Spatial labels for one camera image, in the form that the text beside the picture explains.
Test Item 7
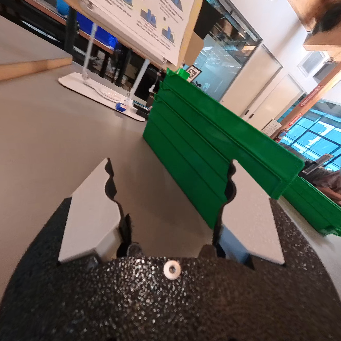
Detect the white wall notice board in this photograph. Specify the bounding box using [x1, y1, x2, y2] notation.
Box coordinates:
[261, 119, 282, 138]

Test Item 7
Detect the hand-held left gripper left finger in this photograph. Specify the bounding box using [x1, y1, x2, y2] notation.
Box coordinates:
[58, 158, 133, 264]

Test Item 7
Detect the white stand base board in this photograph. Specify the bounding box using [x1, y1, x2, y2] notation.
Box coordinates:
[58, 72, 146, 122]

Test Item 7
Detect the stack of blue bins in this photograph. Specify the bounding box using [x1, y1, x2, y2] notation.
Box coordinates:
[56, 0, 119, 51]

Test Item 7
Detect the black charger device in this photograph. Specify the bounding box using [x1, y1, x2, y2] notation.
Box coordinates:
[133, 102, 150, 120]

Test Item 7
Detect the white cord with plug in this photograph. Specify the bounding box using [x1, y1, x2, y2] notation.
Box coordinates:
[149, 61, 166, 93]

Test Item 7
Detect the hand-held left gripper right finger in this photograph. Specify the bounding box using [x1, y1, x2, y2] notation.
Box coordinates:
[212, 159, 286, 266]

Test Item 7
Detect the wall vent grille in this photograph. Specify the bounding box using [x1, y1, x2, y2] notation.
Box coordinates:
[297, 51, 327, 78]

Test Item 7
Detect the white stand post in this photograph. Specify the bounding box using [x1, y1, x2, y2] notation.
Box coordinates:
[125, 59, 151, 105]
[82, 23, 98, 80]

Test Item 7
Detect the glass display case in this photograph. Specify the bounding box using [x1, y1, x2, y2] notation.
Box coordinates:
[191, 0, 263, 102]

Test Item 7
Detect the fiducial marker tag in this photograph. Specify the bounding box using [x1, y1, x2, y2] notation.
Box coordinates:
[186, 65, 202, 82]

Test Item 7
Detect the white round pad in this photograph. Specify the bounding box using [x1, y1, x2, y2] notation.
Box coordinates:
[99, 86, 122, 103]

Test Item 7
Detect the cardboard instruction sign board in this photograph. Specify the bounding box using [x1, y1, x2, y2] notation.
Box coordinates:
[64, 0, 204, 67]

